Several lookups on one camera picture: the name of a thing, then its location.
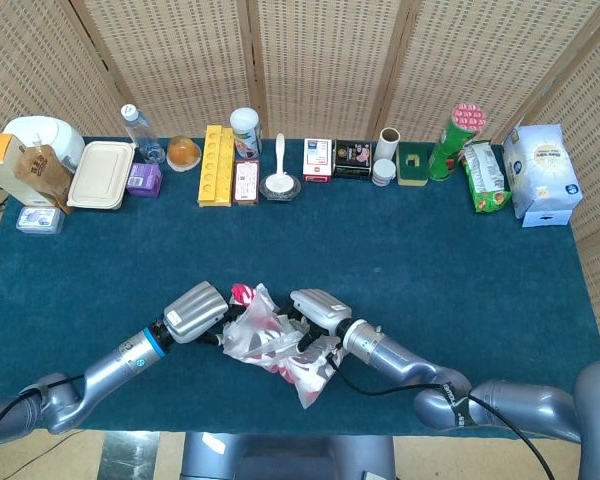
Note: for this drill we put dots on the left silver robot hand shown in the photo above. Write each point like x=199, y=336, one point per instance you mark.
x=195, y=312

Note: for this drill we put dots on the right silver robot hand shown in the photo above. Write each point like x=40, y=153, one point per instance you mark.
x=322, y=310

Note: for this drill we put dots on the frosted plastic zip bag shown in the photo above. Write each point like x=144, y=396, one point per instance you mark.
x=240, y=335

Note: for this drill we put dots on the red white patterned clothes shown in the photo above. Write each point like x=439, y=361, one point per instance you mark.
x=242, y=295

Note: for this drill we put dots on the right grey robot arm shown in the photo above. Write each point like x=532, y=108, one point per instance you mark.
x=405, y=362

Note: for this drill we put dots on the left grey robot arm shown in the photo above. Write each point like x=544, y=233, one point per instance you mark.
x=115, y=362

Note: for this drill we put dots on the green snack bag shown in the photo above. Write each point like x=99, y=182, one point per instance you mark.
x=485, y=175

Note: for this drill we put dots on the blue table cloth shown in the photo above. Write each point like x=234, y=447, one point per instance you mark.
x=430, y=280

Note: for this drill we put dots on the dark glass bowl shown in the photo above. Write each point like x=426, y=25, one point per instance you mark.
x=292, y=192

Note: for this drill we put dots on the dark red labelled box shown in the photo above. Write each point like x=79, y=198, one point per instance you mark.
x=246, y=182

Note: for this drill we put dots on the small purple box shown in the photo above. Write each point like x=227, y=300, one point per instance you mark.
x=144, y=180

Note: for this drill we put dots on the yellow plastic egg tray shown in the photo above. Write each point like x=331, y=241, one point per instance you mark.
x=214, y=170

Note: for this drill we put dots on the red and white box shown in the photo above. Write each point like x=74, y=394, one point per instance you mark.
x=317, y=160

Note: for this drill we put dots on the small white jar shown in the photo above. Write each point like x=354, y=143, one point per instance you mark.
x=384, y=172

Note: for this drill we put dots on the black printed box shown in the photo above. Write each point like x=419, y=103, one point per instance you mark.
x=352, y=160

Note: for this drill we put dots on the grey robot torso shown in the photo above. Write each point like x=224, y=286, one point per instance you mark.
x=280, y=460

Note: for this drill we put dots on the orange jelly cup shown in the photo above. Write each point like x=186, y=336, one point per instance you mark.
x=182, y=152

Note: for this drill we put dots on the white rice spoon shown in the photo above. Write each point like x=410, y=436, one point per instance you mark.
x=280, y=155

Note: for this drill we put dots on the beige lidded lunch box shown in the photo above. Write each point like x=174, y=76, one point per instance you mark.
x=100, y=175

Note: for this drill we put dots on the green and yellow sponge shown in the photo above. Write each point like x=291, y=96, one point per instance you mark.
x=412, y=165

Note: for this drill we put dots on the white cardboard tube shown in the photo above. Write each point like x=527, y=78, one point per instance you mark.
x=388, y=145

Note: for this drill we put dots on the clear box with purple contents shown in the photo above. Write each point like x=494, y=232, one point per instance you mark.
x=39, y=220

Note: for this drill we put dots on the white printed cylindrical can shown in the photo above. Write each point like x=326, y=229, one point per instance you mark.
x=246, y=132

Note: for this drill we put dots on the clear plastic water bottle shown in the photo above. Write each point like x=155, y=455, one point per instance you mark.
x=140, y=132

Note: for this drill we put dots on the brown paper pouch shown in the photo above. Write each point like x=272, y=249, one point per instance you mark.
x=42, y=175

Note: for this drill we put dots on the green chips tube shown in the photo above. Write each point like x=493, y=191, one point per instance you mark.
x=452, y=145

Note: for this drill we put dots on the white rice cooker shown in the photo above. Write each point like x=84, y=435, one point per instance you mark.
x=45, y=135

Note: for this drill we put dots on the orange and beige carton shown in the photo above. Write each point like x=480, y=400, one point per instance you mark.
x=0, y=170

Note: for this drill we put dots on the woven rattan folding screen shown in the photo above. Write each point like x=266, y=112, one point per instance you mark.
x=330, y=60

